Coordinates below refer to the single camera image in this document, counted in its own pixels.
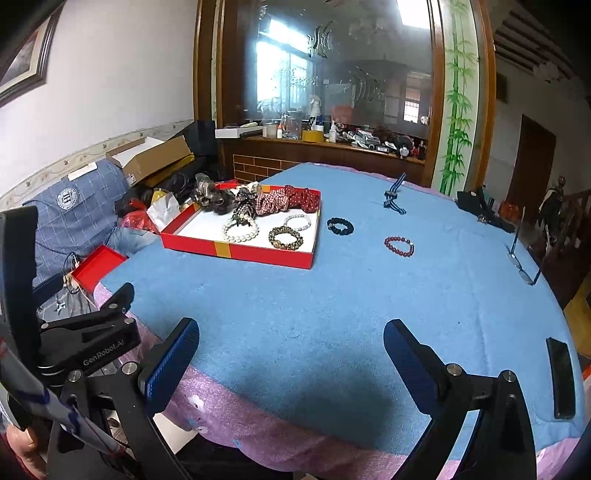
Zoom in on shiny beige scrunchie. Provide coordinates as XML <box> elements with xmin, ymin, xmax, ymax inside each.
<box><xmin>194</xmin><ymin>173</ymin><xmax>216</xmax><ymax>206</ymax></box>

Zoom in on black bag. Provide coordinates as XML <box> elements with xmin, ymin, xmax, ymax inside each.
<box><xmin>456</xmin><ymin>185</ymin><xmax>515</xmax><ymax>234</ymax></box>

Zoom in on red plastic bag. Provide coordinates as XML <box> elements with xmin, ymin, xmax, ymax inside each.
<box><xmin>117</xmin><ymin>198</ymin><xmax>160</xmax><ymax>232</ymax></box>

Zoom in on brown wooden door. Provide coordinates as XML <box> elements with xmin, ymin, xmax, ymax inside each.
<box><xmin>505</xmin><ymin>114</ymin><xmax>557</xmax><ymax>208</ymax></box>

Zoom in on pink blanket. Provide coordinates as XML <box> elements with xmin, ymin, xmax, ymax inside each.
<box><xmin>92</xmin><ymin>281</ymin><xmax>583</xmax><ymax>480</ymax></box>

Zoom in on blue plaid jacket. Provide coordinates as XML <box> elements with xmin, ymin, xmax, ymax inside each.
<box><xmin>23</xmin><ymin>159</ymin><xmax>162</xmax><ymax>287</ymax></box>

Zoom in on dark jacket on post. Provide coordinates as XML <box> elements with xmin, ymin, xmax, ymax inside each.
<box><xmin>538</xmin><ymin>175</ymin><xmax>567</xmax><ymax>229</ymax></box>

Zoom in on blue white lanyard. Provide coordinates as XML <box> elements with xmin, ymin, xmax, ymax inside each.
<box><xmin>0</xmin><ymin>339</ymin><xmax>118</xmax><ymax>455</ymax></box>

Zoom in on clear plastic bag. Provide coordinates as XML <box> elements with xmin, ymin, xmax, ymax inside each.
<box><xmin>148</xmin><ymin>189</ymin><xmax>181</xmax><ymax>232</ymax></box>

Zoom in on wooden counter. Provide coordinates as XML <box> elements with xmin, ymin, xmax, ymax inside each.
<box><xmin>217</xmin><ymin>134</ymin><xmax>428</xmax><ymax>185</ymax></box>

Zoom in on framed wall picture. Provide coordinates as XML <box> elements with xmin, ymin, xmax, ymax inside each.
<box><xmin>0</xmin><ymin>11</ymin><xmax>63</xmax><ymax>107</ymax></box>

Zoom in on black smartphone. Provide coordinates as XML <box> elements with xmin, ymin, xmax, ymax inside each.
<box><xmin>546</xmin><ymin>337</ymin><xmax>578</xmax><ymax>421</ymax></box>

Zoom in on bamboo wall painting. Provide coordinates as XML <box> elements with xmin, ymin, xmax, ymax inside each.
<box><xmin>436</xmin><ymin>0</ymin><xmax>481</xmax><ymax>197</ymax></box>

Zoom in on red box lid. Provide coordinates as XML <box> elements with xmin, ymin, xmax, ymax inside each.
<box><xmin>70</xmin><ymin>244</ymin><xmax>129</xmax><ymax>294</ymax></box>

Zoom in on clear glass jar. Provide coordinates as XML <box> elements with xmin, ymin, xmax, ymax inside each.
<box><xmin>281</xmin><ymin>111</ymin><xmax>303</xmax><ymax>139</ymax></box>

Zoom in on grey black organza scrunchie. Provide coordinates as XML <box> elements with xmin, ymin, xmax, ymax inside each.
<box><xmin>208</xmin><ymin>188</ymin><xmax>238</xmax><ymax>215</ymax></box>

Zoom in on red cardboard box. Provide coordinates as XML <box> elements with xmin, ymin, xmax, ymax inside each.
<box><xmin>160</xmin><ymin>182</ymin><xmax>322</xmax><ymax>270</ymax></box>

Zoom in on person's left hand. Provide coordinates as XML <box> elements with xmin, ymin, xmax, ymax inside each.
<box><xmin>0</xmin><ymin>429</ymin><xmax>39</xmax><ymax>477</ymax></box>

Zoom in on black white patterned scrunchie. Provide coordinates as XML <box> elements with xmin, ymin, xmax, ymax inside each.
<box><xmin>231</xmin><ymin>182</ymin><xmax>264</xmax><ymax>227</ymax></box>

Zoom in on blue striped hair tie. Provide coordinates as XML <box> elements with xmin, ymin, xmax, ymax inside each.
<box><xmin>382</xmin><ymin>173</ymin><xmax>408</xmax><ymax>215</ymax></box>

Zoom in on counter clutter pile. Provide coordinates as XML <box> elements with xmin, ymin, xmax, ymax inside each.
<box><xmin>342</xmin><ymin>124</ymin><xmax>426</xmax><ymax>160</ymax></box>

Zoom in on open cardboard box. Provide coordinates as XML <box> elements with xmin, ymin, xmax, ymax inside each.
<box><xmin>105</xmin><ymin>135</ymin><xmax>195</xmax><ymax>183</ymax></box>

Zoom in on dark red bead bracelet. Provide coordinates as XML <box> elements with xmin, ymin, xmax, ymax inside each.
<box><xmin>384</xmin><ymin>236</ymin><xmax>415</xmax><ymax>257</ymax></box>

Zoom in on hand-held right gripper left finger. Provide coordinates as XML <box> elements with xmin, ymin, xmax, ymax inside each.
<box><xmin>46</xmin><ymin>318</ymin><xmax>200</xmax><ymax>480</ymax></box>

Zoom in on thin-framed eyeglasses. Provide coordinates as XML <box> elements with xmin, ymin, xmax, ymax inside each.
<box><xmin>507</xmin><ymin>207</ymin><xmax>543</xmax><ymax>287</ymax></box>

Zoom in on brown bead bracelet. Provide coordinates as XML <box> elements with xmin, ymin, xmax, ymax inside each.
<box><xmin>268</xmin><ymin>226</ymin><xmax>305</xmax><ymax>251</ymax></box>

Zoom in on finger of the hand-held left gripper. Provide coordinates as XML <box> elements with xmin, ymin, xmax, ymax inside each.
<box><xmin>41</xmin><ymin>282</ymin><xmax>134</xmax><ymax>331</ymax></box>

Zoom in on glass partition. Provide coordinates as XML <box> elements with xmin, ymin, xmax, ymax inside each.
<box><xmin>217</xmin><ymin>0</ymin><xmax>439</xmax><ymax>153</ymax></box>

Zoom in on large white pearl bracelet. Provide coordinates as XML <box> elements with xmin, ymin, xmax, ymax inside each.
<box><xmin>222</xmin><ymin>217</ymin><xmax>259</xmax><ymax>243</ymax></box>

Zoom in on blue blanket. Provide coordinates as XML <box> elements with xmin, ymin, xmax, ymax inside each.
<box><xmin>99</xmin><ymin>162</ymin><xmax>591</xmax><ymax>462</ymax></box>

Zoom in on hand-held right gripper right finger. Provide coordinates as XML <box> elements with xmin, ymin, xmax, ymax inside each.
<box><xmin>382</xmin><ymin>318</ymin><xmax>540</xmax><ymax>480</ymax></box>

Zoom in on pink striped scrunchie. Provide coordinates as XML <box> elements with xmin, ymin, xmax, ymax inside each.
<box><xmin>255</xmin><ymin>190</ymin><xmax>289</xmax><ymax>217</ymax></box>

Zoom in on black upright box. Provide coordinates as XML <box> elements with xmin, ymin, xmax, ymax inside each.
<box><xmin>196</xmin><ymin>119</ymin><xmax>218</xmax><ymax>155</ymax></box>

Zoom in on wooden stair railing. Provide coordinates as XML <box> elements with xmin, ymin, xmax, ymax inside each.
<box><xmin>526</xmin><ymin>189</ymin><xmax>591</xmax><ymax>301</ymax></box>

